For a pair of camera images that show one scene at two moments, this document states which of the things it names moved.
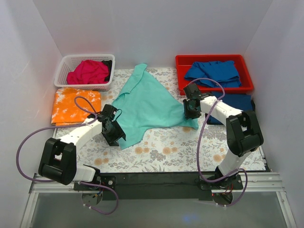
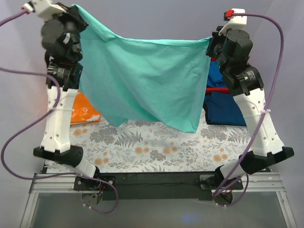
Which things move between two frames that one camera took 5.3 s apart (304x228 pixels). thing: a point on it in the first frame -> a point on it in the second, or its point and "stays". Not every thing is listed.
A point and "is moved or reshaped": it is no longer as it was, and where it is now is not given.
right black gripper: (190, 112) -> (211, 47)
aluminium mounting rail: (262, 183) stays
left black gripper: (116, 135) -> (77, 18)
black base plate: (160, 185) stays
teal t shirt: (147, 106) is moved or reshaped
